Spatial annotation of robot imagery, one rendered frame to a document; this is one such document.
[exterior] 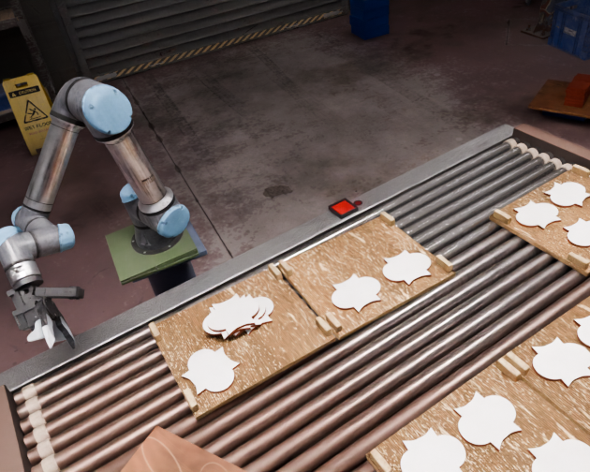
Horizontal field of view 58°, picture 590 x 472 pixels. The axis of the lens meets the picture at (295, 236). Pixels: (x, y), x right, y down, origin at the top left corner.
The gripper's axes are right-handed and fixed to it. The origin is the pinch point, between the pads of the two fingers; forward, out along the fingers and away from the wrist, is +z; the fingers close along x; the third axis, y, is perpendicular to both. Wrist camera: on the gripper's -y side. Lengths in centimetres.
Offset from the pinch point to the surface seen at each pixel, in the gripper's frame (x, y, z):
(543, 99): -215, -310, -39
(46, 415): -5.3, 12.9, 12.1
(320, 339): -4, -58, 29
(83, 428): -1.0, 4.5, 19.8
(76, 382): -10.2, 4.7, 7.7
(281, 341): -6, -49, 25
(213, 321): -8.4, -34.7, 11.1
